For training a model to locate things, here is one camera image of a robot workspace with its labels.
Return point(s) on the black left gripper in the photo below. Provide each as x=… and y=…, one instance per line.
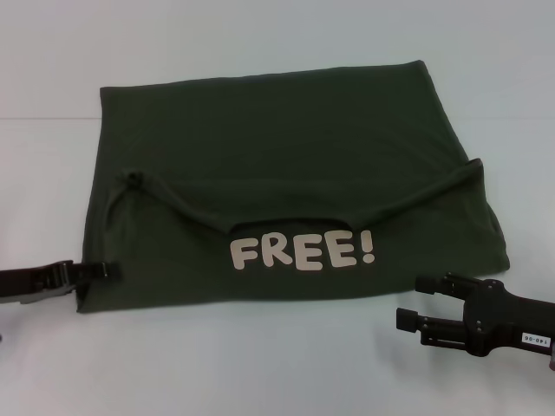
x=21, y=284

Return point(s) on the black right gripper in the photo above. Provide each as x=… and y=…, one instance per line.
x=507, y=316

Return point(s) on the dark green t-shirt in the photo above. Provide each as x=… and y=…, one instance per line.
x=277, y=173

